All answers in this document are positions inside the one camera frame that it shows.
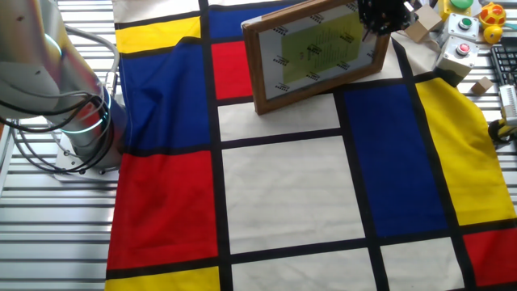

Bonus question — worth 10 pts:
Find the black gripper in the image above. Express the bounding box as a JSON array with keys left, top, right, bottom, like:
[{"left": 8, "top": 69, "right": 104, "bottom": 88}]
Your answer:
[{"left": 357, "top": 0, "right": 418, "bottom": 42}]

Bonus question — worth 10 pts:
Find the large pale wooden block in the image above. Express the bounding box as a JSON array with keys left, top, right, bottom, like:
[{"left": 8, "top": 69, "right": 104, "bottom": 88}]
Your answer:
[{"left": 405, "top": 4, "right": 444, "bottom": 44}]

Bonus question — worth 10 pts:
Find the yellow box green button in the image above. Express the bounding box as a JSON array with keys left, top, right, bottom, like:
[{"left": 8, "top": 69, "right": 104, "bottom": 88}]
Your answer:
[{"left": 439, "top": 0, "right": 474, "bottom": 21}]

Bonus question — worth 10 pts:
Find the grey box green button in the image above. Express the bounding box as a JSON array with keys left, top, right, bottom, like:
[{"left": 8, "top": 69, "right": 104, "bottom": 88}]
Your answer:
[{"left": 447, "top": 12, "right": 481, "bottom": 41}]

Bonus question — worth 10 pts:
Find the grey box red button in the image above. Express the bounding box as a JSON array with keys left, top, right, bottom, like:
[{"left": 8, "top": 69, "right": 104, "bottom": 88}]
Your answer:
[{"left": 434, "top": 36, "right": 480, "bottom": 80}]

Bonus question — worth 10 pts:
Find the orange yellow duck toy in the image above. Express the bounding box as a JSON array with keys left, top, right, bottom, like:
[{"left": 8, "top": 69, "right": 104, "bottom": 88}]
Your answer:
[{"left": 479, "top": 2, "right": 507, "bottom": 29}]

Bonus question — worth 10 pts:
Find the black keyboard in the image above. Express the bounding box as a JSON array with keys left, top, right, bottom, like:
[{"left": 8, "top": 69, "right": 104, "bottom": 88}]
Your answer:
[{"left": 489, "top": 44, "right": 517, "bottom": 86}]

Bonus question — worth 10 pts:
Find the yellow black clamp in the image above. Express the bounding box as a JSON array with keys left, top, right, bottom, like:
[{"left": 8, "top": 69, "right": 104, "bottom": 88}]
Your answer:
[{"left": 487, "top": 119, "right": 517, "bottom": 143}]

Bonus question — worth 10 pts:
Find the colour block patterned cloth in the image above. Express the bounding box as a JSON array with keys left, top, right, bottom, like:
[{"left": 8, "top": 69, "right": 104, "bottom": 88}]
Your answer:
[{"left": 104, "top": 0, "right": 517, "bottom": 291}]

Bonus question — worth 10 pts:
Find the wooden picture frame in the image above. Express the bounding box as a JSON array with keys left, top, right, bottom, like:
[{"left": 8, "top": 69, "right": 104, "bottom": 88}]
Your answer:
[{"left": 241, "top": 0, "right": 392, "bottom": 116}]

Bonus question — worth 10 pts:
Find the silver ribbed camera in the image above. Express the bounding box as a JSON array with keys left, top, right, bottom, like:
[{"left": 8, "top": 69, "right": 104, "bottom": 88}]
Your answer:
[{"left": 498, "top": 84, "right": 517, "bottom": 127}]

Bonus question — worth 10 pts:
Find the thick grey cable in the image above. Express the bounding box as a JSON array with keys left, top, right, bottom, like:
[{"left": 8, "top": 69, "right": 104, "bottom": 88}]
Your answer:
[{"left": 64, "top": 26, "right": 121, "bottom": 98}]

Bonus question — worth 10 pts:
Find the black base cable bundle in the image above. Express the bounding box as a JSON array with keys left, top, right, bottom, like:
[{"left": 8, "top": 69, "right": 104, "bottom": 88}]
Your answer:
[{"left": 0, "top": 92, "right": 116, "bottom": 177}]

